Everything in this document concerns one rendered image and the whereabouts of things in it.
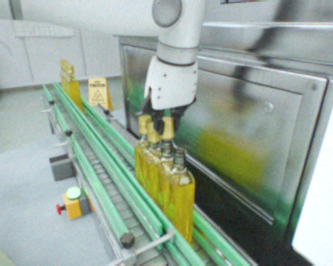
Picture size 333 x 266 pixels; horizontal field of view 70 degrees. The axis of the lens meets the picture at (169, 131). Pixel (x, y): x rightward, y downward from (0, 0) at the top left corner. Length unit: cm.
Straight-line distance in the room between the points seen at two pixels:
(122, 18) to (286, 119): 32
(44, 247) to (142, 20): 77
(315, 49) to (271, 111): 12
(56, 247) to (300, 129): 77
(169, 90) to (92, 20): 21
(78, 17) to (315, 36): 33
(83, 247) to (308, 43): 79
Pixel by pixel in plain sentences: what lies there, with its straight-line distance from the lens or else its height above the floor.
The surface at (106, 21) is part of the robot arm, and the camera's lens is 32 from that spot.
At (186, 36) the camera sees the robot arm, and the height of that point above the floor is 137.
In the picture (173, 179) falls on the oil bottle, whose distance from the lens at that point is 53.
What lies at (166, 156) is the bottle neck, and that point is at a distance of 57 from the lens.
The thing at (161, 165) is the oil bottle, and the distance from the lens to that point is 57.
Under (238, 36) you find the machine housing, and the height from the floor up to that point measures 137.
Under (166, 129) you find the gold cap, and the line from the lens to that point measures 54.
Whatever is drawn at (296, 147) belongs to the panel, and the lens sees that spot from 47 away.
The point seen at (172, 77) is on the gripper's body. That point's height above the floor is 130.
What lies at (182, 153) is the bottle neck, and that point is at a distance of 51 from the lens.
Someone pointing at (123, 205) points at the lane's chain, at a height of 88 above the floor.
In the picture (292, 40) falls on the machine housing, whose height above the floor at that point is 137.
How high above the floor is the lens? 139
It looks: 24 degrees down
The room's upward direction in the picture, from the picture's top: straight up
